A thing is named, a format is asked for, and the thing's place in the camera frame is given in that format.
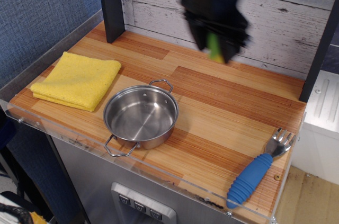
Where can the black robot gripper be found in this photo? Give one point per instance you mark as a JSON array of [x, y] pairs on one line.
[[220, 17]]

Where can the green and yellow toy corn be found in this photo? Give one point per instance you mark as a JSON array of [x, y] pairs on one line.
[[214, 48]]

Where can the folded yellow towel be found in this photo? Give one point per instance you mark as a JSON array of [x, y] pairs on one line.
[[77, 81]]

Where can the stainless steel pot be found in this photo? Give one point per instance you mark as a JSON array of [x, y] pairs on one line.
[[141, 116]]

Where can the white cabinet at right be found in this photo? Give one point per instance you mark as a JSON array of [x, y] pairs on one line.
[[316, 151]]

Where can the silver button control panel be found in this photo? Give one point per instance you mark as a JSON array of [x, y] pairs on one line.
[[134, 207]]

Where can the yellow object bottom left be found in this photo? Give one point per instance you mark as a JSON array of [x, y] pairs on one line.
[[37, 219]]

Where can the black vertical post right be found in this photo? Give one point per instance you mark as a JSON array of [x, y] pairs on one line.
[[321, 51]]

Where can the black vertical post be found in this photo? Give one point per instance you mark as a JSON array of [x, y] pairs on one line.
[[321, 51], [113, 19]]

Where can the black vertical post left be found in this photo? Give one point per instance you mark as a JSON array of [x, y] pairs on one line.
[[113, 19]]

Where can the blue handled metal fork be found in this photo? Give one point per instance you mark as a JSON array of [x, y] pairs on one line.
[[247, 181]]

